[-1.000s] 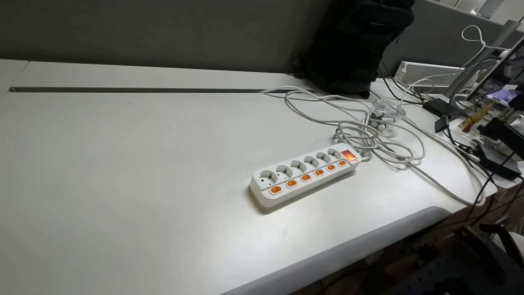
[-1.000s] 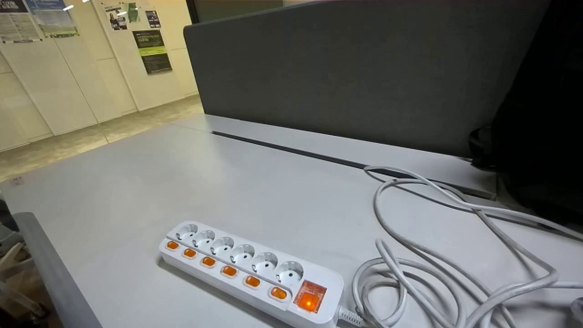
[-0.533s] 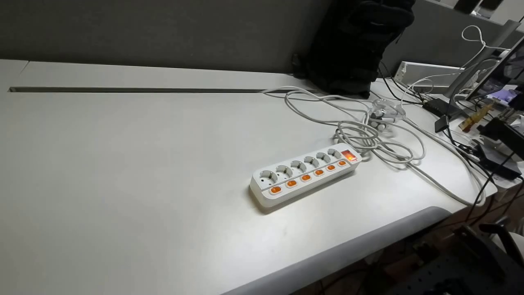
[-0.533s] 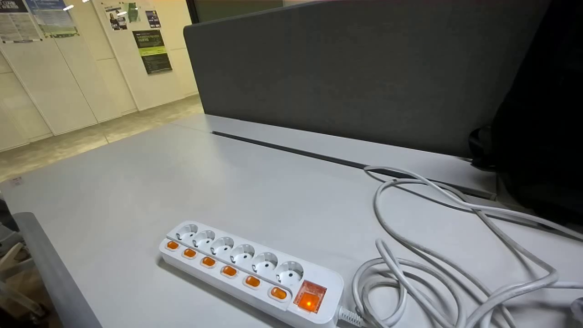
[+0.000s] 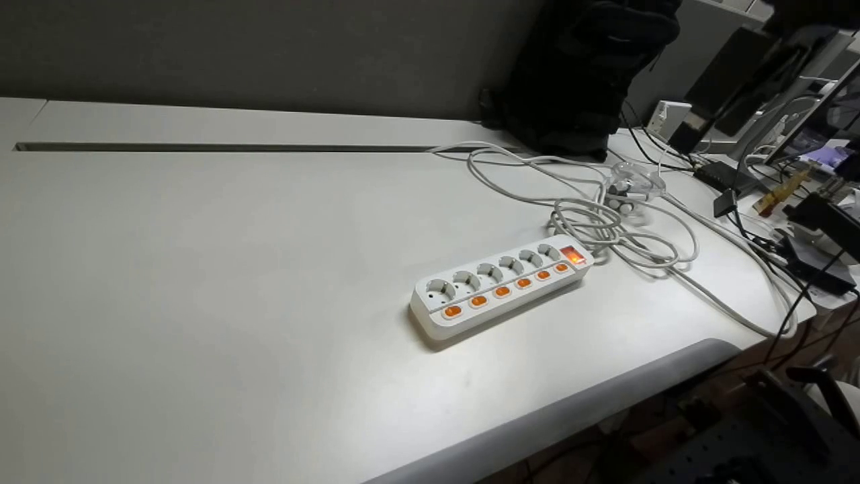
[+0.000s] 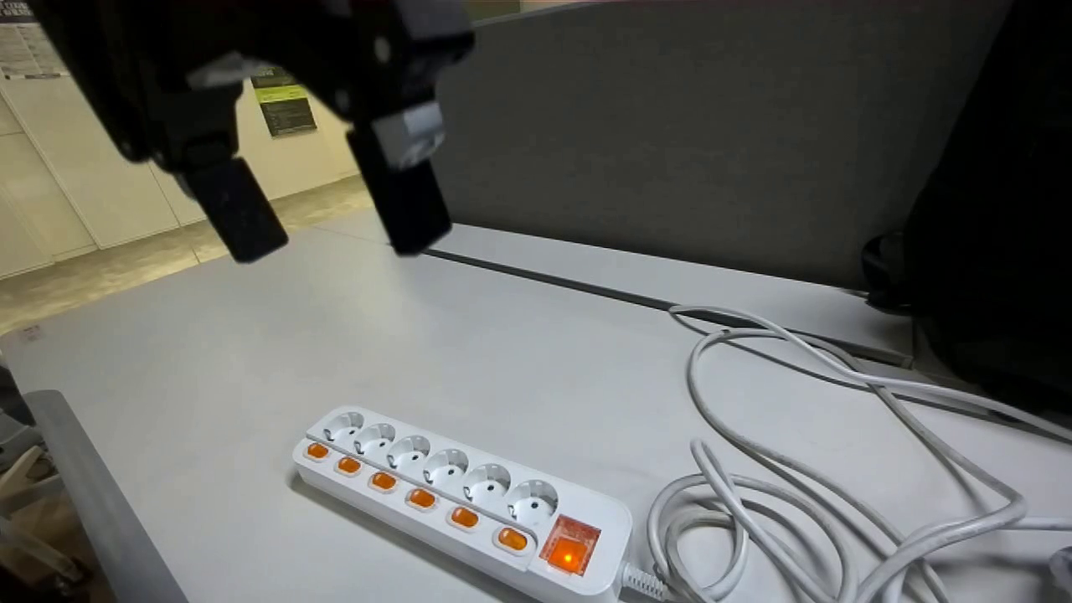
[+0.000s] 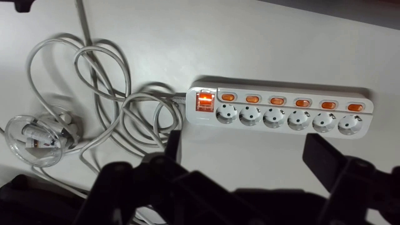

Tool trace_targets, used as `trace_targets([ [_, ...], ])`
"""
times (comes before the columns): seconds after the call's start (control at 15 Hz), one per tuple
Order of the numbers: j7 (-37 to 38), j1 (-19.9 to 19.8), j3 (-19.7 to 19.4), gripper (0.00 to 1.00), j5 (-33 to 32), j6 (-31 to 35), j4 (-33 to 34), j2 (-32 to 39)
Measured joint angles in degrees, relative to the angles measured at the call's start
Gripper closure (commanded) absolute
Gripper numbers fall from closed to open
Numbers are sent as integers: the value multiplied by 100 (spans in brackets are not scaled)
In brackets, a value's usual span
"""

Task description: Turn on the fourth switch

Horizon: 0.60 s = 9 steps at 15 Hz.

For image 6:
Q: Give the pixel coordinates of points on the white paper notice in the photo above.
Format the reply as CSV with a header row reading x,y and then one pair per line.
x,y
23,50

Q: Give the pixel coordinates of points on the green and black poster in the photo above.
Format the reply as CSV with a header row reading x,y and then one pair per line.
x,y
286,109

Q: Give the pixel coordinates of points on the white power strip orange switches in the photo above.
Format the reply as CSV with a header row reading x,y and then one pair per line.
x,y
469,536

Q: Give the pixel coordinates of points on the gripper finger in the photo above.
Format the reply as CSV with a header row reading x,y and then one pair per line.
x,y
410,201

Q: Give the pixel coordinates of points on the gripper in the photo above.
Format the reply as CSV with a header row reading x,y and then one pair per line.
x,y
126,50

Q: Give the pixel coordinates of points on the grey desk partition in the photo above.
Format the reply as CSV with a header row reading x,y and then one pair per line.
x,y
687,126

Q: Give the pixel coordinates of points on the black office chair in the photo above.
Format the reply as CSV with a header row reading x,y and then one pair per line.
x,y
997,234

